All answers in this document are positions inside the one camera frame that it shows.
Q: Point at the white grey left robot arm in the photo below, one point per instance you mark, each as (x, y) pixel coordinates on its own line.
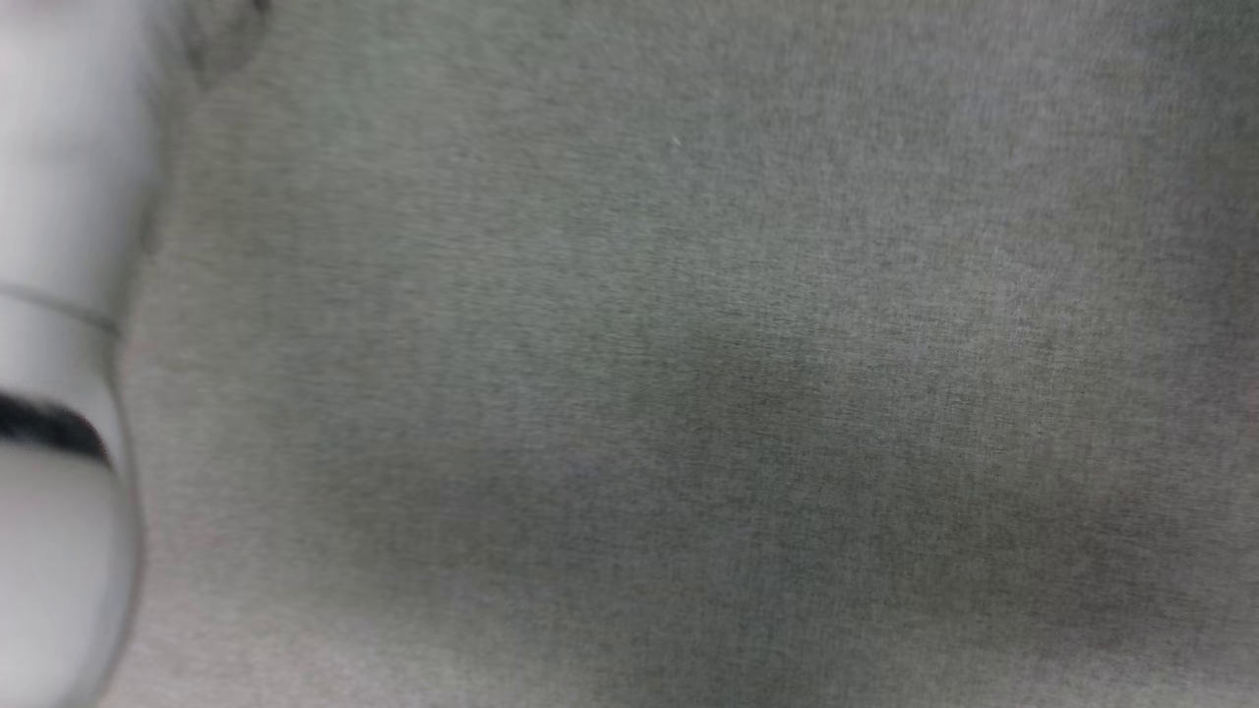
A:
(54, 354)

